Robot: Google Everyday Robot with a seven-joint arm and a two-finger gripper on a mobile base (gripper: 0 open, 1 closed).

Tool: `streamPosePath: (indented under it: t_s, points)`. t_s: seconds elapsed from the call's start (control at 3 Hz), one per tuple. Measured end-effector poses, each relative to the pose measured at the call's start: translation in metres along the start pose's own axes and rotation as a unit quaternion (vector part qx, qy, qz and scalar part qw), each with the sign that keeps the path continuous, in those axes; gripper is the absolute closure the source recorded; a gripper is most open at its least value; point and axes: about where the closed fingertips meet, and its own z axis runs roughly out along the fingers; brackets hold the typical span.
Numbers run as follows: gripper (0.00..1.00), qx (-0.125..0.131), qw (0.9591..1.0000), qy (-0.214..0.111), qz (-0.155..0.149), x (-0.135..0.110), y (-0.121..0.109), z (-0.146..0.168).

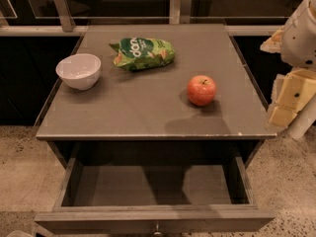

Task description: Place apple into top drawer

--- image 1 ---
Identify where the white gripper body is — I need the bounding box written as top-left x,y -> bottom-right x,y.
280,0 -> 316,69

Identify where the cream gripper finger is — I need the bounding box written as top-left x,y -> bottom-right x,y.
268,67 -> 316,127
260,28 -> 283,53

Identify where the red apple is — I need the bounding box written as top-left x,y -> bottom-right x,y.
187,75 -> 217,107

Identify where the metal drawer knob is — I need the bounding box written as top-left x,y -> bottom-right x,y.
153,223 -> 162,237

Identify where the open grey top drawer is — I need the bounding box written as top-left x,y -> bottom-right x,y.
35,158 -> 275,234

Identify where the green snack bag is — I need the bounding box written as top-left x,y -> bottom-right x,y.
110,38 -> 175,71

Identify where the grey cabinet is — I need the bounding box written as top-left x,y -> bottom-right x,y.
34,23 -> 278,170

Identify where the white ceramic bowl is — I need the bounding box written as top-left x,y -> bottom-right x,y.
55,53 -> 101,90

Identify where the white table leg post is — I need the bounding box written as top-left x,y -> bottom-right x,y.
288,95 -> 316,139

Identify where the middle metal railing bracket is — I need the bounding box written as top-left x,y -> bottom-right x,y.
169,0 -> 193,25

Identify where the metal railing bracket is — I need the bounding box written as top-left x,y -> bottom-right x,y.
169,0 -> 193,25
53,0 -> 75,33

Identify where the left metal railing bracket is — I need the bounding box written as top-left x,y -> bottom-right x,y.
53,0 -> 75,33

